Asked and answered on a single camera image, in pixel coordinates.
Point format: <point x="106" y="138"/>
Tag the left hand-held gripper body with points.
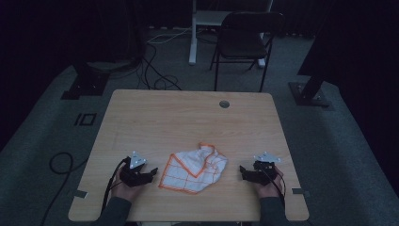
<point x="133" y="175"/>

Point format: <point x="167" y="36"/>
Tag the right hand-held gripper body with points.
<point x="262" y="172"/>

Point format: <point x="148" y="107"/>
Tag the white cloth with orange grid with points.
<point x="191" y="175"/>

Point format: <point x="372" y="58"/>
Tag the person's left hand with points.
<point x="125" y="192"/>

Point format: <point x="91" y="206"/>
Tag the person's right hand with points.
<point x="269" y="190"/>

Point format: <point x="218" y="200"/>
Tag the grey tape piece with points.
<point x="298" y="191"/>
<point x="81" y="194"/>

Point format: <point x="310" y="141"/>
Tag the grey table grommet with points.
<point x="224" y="104"/>

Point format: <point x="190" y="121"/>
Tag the black slanted stand with base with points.
<point x="309" y="91"/>

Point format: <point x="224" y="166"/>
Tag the black stand base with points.
<point x="87" y="84"/>

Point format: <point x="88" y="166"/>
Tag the black folding chair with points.
<point x="241" y="44"/>

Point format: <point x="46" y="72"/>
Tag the white desk frame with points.
<point x="194" y="37"/>

